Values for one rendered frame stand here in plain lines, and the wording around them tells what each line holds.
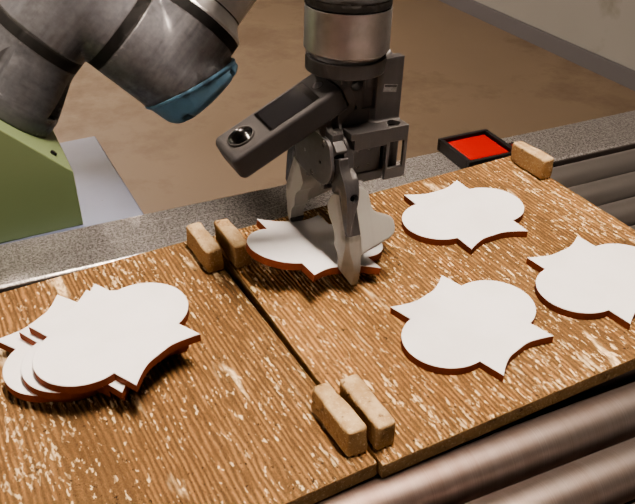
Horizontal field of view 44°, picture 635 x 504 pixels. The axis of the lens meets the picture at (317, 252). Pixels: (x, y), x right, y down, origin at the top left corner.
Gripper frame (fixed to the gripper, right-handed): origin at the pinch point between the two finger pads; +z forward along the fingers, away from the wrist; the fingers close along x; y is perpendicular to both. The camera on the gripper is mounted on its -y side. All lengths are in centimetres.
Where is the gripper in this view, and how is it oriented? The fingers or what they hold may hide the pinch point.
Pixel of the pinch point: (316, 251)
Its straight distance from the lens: 78.8
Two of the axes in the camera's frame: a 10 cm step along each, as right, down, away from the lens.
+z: -0.3, 8.5, 5.3
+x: -4.7, -4.8, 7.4
